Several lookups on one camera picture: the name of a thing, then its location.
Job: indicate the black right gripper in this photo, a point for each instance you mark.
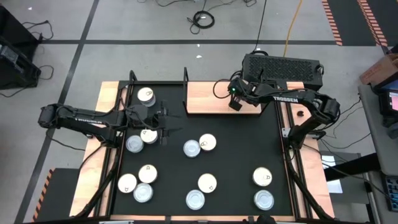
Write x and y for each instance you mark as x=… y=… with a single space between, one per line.
x=239 y=88

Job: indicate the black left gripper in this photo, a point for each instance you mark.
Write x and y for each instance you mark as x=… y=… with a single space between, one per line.
x=164 y=123

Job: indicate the gold pull-tab seafood can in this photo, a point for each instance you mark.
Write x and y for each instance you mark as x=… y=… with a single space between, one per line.
x=207 y=142
x=207 y=183
x=262 y=176
x=145 y=94
x=148 y=137
x=147 y=173
x=127 y=183

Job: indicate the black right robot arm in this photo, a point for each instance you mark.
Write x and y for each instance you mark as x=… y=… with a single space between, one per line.
x=286 y=99

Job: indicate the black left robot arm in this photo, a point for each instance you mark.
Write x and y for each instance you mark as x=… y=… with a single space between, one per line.
x=77 y=119

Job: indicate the black table mat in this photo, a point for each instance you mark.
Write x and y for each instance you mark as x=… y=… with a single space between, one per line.
x=236 y=152

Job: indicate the black perforated computer case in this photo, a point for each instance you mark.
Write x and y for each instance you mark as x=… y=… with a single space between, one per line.
x=280 y=67

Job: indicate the small black knob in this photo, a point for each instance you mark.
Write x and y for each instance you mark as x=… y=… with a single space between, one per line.
x=300 y=113

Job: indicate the white paper sheet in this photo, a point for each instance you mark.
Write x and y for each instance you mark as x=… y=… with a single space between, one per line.
x=335 y=186

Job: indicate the black flat bar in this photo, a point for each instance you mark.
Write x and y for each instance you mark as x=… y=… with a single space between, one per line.
x=351 y=166

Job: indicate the black floor mat, orange stripes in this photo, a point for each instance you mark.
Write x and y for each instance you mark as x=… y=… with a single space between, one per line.
x=351 y=21
x=388 y=18
x=62 y=196

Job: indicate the grey side table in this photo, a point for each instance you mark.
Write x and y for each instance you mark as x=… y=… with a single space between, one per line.
x=373 y=140

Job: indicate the brown cardboard box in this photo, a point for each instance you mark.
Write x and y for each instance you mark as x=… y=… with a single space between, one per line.
x=382 y=70

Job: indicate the black monitor with pink screen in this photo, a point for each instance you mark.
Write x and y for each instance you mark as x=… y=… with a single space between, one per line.
x=387 y=104

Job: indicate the black equipment case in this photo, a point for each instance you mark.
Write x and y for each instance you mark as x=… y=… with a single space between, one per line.
x=18 y=71

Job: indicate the dark keypad device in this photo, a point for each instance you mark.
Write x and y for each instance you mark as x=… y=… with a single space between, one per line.
x=392 y=193

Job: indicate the large black box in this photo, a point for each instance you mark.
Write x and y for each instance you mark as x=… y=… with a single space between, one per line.
x=15 y=25

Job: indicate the wooden shelf with black frame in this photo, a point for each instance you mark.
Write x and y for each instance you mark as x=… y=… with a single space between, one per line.
x=202 y=99

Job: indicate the black aluminium table frame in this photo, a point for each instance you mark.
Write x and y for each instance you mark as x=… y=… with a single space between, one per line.
x=112 y=186

